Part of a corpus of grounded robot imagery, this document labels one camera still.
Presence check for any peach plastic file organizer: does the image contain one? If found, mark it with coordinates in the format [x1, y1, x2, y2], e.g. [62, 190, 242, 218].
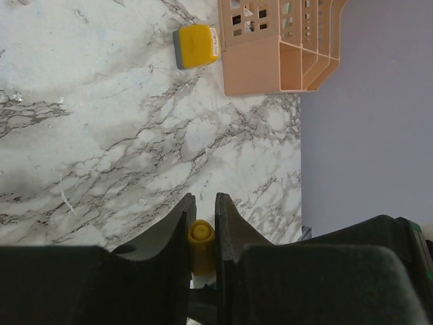
[218, 0, 347, 96]

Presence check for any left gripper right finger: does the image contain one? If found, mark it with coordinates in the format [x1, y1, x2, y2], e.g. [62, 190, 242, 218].
[214, 193, 430, 324]

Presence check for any yellow cap marker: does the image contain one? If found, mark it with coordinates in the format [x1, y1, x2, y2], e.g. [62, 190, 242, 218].
[187, 219, 217, 289]

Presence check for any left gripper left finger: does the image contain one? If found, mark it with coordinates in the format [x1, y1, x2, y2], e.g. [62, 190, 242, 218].
[1, 194, 196, 324]

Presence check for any yellow grey square stamp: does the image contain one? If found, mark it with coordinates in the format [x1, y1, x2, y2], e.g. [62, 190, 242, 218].
[173, 24, 221, 70]

